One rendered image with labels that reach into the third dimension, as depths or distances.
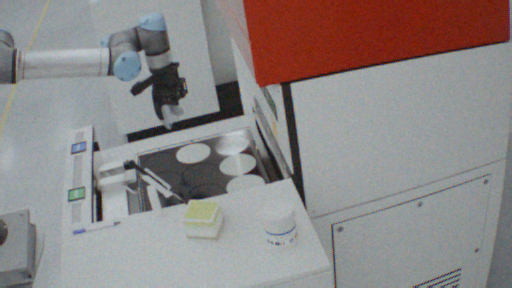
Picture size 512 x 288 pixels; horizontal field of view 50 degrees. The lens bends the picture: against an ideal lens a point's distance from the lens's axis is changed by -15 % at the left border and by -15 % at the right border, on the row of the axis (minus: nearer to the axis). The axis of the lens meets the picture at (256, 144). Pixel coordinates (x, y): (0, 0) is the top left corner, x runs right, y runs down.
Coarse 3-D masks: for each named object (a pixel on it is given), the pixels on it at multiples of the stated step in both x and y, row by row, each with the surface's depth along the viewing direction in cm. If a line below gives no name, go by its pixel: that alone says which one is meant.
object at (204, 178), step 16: (208, 144) 191; (224, 144) 190; (240, 144) 189; (144, 160) 189; (160, 160) 188; (176, 160) 187; (208, 160) 184; (256, 160) 180; (160, 176) 181; (176, 176) 180; (192, 176) 179; (208, 176) 178; (224, 176) 176; (144, 192) 175; (160, 192) 174; (176, 192) 173; (192, 192) 172; (208, 192) 171; (224, 192) 170
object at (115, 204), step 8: (112, 176) 188; (112, 192) 181; (120, 192) 180; (128, 192) 184; (104, 200) 178; (112, 200) 177; (120, 200) 177; (128, 200) 179; (104, 208) 174; (112, 208) 174; (120, 208) 173; (128, 208) 174; (104, 216) 171; (112, 216) 170; (120, 216) 170
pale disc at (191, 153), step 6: (192, 144) 193; (198, 144) 192; (180, 150) 191; (186, 150) 190; (192, 150) 190; (198, 150) 189; (204, 150) 189; (180, 156) 188; (186, 156) 187; (192, 156) 187; (198, 156) 187; (204, 156) 186; (186, 162) 185; (192, 162) 184
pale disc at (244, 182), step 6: (234, 180) 174; (240, 180) 174; (246, 180) 173; (252, 180) 173; (258, 180) 173; (228, 186) 172; (234, 186) 172; (240, 186) 171; (246, 186) 171; (252, 186) 171; (258, 186) 170; (228, 192) 170
